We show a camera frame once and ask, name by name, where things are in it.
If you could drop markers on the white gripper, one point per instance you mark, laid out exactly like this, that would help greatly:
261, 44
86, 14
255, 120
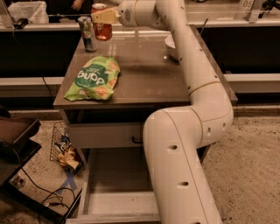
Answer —
126, 13

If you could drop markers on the orange coke can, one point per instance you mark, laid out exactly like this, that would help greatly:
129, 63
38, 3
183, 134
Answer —
102, 32

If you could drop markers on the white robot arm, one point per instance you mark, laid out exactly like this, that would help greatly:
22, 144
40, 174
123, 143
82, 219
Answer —
172, 136

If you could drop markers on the redbull can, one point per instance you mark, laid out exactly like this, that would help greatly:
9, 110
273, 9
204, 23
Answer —
87, 33

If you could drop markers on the green chip bag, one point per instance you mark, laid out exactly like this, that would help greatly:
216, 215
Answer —
95, 81

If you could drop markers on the white bowl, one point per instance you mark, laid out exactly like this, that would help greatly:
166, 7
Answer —
170, 47

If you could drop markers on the dark side cart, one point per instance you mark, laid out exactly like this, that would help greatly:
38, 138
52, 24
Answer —
17, 149

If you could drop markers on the open bottom drawer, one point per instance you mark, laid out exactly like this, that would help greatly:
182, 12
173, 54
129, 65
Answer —
123, 186

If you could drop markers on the black drawer handle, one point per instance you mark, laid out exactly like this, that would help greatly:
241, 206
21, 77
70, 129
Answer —
136, 141

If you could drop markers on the wire basket with snacks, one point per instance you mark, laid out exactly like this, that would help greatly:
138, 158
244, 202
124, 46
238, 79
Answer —
62, 151

